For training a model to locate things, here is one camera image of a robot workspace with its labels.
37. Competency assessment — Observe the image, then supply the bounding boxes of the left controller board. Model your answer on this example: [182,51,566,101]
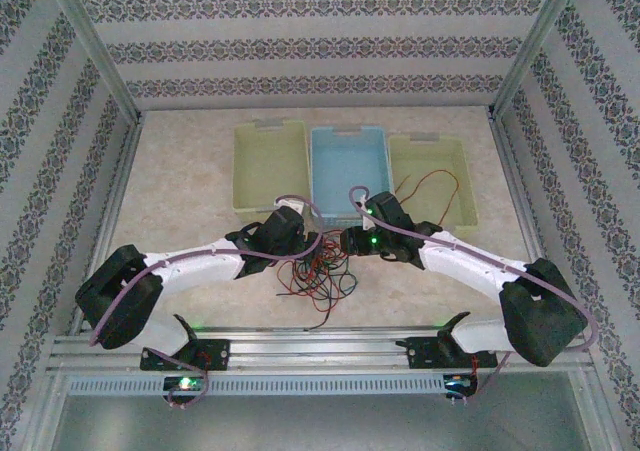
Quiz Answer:
[163,375,206,396]

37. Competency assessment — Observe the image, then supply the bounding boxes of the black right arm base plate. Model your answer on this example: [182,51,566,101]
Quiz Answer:
[407,337,499,371]

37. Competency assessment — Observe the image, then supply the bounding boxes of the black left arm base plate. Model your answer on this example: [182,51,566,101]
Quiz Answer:
[139,339,232,372]

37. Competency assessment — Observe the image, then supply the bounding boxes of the right controller board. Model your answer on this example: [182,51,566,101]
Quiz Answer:
[446,374,479,397]

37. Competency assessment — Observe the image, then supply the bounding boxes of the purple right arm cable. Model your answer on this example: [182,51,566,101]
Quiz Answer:
[348,185,600,405]

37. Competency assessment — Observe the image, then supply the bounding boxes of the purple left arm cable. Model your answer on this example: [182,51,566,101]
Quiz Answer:
[88,194,324,412]

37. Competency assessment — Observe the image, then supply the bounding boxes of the grey metal panel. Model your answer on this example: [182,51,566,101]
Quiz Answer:
[49,395,596,451]

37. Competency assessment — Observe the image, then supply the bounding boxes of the light blue plastic bin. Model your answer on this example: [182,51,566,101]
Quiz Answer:
[309,125,394,232]

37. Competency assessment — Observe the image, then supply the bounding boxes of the aluminium mounting rail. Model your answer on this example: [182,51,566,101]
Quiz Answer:
[47,326,589,375]

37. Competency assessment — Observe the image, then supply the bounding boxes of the aluminium frame post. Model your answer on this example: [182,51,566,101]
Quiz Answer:
[42,0,146,125]
[492,0,589,120]

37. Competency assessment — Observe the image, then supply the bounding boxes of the grey slotted cable duct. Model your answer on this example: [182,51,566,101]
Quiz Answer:
[67,374,446,397]

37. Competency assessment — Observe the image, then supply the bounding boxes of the controller board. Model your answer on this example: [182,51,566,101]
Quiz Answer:
[163,375,206,396]
[446,374,479,397]

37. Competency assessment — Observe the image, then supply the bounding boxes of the pale yellow plastic bin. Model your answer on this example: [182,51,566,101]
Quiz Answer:
[388,135,480,235]
[231,120,309,225]

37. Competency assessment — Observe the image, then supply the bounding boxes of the aluminium side rail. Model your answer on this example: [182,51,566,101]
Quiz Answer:
[487,110,574,335]
[67,113,146,337]

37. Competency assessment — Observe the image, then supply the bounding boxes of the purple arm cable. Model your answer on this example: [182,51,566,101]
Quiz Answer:
[88,194,324,412]
[348,185,600,405]

